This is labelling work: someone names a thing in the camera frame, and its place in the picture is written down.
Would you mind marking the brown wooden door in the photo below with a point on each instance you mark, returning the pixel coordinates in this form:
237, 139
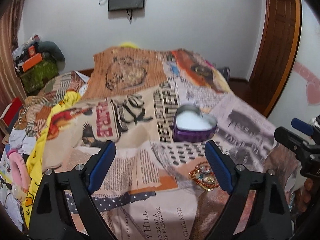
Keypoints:
276, 54

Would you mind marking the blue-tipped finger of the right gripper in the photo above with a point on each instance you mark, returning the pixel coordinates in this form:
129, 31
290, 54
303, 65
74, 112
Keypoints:
301, 126

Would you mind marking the newspaper print bed sheet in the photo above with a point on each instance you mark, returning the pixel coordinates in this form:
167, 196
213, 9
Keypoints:
155, 188

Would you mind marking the purple heart-shaped jewelry box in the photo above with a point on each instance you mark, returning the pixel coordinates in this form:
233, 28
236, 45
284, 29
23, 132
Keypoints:
193, 125

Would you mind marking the red box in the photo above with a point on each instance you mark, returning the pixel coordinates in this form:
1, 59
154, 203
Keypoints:
10, 111

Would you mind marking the dark grey plush pillow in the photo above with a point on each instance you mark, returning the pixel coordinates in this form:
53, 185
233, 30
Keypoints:
52, 49

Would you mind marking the person's hand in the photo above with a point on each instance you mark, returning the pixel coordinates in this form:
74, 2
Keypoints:
303, 196

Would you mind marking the orange box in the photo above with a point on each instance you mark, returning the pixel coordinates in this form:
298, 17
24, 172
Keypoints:
31, 62

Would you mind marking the green patterned box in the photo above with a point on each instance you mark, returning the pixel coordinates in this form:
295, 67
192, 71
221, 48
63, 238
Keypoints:
36, 77

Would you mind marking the striped brown curtain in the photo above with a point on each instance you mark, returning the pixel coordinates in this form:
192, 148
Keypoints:
11, 86

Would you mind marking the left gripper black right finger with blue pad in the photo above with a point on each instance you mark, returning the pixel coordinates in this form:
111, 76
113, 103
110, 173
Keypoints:
256, 207

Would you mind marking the yellow cartoon cloth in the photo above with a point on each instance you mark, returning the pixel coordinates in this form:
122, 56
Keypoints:
35, 159

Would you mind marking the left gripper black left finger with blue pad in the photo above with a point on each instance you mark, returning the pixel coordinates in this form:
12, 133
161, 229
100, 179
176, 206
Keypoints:
50, 216

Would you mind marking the pink fuzzy slipper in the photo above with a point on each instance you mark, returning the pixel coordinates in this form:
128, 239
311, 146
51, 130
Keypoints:
19, 170

